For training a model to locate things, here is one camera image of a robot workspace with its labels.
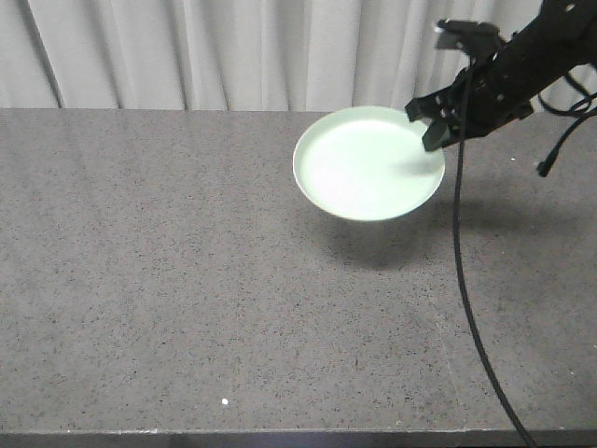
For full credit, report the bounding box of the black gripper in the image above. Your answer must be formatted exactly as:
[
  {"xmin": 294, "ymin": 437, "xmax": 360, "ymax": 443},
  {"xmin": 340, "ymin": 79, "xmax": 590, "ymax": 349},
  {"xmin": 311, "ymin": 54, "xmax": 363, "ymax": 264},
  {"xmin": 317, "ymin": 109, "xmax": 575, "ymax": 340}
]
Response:
[{"xmin": 405, "ymin": 50, "xmax": 534, "ymax": 151}]

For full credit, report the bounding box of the light green round plate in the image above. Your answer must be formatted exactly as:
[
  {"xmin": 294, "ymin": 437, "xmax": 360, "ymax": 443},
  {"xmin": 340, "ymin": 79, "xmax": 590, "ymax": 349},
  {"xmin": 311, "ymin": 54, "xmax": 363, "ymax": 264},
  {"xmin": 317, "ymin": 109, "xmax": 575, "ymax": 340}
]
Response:
[{"xmin": 292, "ymin": 105, "xmax": 445, "ymax": 222}]

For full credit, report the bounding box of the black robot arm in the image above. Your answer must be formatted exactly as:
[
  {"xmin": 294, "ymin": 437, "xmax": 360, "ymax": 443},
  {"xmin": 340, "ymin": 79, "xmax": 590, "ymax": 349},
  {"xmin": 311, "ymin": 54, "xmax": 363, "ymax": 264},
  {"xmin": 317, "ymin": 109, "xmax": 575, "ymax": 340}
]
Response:
[{"xmin": 406, "ymin": 1, "xmax": 596, "ymax": 152}]

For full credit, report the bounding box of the white pleated curtain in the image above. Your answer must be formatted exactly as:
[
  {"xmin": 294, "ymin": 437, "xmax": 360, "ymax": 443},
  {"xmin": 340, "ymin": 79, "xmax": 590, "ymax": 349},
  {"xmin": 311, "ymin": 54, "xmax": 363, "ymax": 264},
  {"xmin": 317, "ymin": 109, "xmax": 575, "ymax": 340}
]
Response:
[{"xmin": 0, "ymin": 0, "xmax": 597, "ymax": 113}]

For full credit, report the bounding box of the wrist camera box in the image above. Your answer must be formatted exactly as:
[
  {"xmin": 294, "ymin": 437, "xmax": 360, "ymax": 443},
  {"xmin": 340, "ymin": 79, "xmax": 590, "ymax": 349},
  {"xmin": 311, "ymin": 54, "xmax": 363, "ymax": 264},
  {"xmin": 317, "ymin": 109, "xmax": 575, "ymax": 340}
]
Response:
[{"xmin": 436, "ymin": 19, "xmax": 502, "ymax": 58}]

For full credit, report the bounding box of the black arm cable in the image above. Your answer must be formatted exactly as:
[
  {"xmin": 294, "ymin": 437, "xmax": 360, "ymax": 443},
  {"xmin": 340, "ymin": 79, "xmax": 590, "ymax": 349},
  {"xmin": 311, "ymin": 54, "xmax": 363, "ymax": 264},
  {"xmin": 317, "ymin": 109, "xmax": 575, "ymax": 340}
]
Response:
[{"xmin": 451, "ymin": 64, "xmax": 537, "ymax": 448}]

